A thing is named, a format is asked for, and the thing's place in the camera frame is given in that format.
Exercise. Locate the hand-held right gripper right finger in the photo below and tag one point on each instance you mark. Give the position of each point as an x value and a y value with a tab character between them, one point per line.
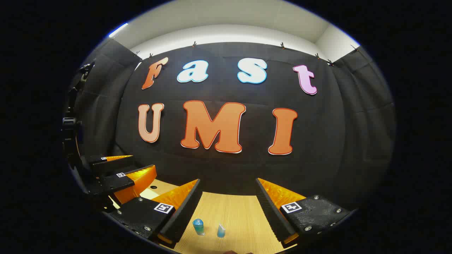
270	211

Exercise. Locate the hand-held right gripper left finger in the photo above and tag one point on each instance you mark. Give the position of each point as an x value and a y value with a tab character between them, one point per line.
187	211

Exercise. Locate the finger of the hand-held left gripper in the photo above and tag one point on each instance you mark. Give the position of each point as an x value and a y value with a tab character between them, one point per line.
109	165
113	181

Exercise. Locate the blue teal lotion bottle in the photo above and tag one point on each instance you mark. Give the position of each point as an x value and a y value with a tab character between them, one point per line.
198	227

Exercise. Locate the white blue cream tube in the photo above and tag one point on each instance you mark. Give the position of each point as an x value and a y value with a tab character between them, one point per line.
221	232

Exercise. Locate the black backdrop cloth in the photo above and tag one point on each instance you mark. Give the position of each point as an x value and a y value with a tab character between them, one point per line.
247	169

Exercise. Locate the ceiling light strip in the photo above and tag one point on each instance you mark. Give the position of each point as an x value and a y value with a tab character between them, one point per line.
118	30

